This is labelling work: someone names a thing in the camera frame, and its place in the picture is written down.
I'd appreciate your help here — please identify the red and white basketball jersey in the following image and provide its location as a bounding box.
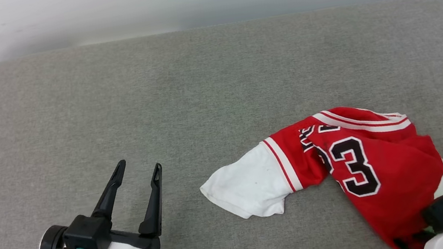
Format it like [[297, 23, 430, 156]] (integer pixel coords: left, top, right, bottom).
[[192, 91, 443, 249]]

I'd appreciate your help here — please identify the grey fabric sofa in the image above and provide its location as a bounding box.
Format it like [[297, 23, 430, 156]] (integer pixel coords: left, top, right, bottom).
[[0, 0, 443, 249]]

